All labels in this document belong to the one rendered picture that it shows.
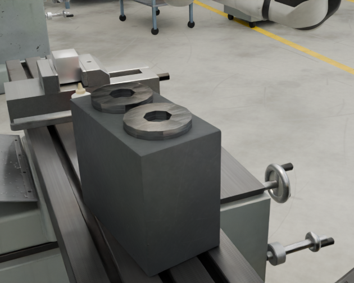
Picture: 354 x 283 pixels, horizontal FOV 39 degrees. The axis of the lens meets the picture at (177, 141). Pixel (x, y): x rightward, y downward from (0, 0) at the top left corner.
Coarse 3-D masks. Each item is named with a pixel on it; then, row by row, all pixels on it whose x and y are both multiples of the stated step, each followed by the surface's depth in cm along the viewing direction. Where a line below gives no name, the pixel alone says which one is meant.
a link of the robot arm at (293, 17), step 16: (224, 0) 92; (240, 0) 89; (256, 0) 88; (272, 0) 86; (288, 0) 83; (304, 0) 83; (320, 0) 84; (256, 16) 90; (272, 16) 88; (288, 16) 86; (304, 16) 87; (320, 16) 89
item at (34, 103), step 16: (48, 64) 113; (144, 64) 124; (32, 80) 116; (48, 80) 107; (112, 80) 114; (128, 80) 114; (144, 80) 115; (16, 96) 108; (32, 96) 108; (48, 96) 108; (64, 96) 110; (16, 112) 108; (32, 112) 109; (48, 112) 110; (64, 112) 111; (16, 128) 108; (32, 128) 109
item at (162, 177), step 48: (96, 96) 71; (144, 96) 70; (96, 144) 69; (144, 144) 60; (192, 144) 61; (96, 192) 75; (144, 192) 60; (192, 192) 64; (144, 240) 64; (192, 240) 68
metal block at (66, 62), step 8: (56, 56) 110; (64, 56) 110; (72, 56) 110; (56, 64) 109; (64, 64) 110; (72, 64) 110; (64, 72) 111; (72, 72) 111; (64, 80) 111; (72, 80) 112; (80, 80) 113
